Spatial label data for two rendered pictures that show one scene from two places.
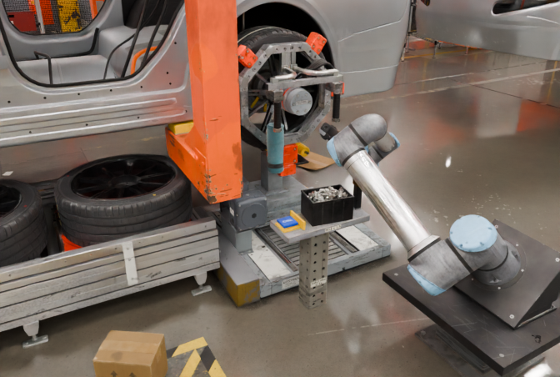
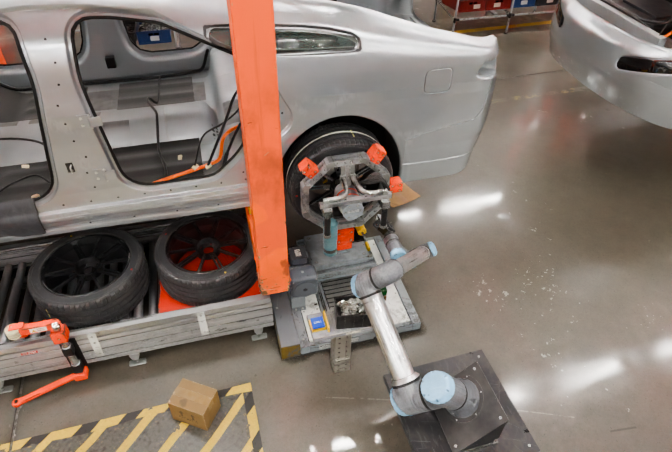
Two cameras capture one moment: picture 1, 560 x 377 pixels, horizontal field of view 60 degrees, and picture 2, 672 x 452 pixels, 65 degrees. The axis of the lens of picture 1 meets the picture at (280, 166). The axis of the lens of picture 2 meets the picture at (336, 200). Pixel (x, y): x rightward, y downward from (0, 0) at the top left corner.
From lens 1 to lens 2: 1.45 m
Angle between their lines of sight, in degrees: 20
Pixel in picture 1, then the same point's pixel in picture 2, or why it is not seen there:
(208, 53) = (259, 208)
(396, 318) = not seen: hidden behind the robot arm
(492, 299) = (449, 426)
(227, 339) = (267, 389)
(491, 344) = not seen: outside the picture
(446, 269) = (412, 406)
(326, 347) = (335, 412)
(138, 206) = (211, 283)
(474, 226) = (438, 384)
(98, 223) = (182, 290)
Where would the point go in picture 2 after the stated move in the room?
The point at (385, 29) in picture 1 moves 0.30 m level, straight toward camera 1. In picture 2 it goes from (457, 127) to (443, 152)
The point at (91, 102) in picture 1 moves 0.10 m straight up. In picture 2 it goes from (180, 196) to (177, 183)
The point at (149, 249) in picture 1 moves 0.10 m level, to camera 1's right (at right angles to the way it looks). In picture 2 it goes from (217, 315) to (233, 319)
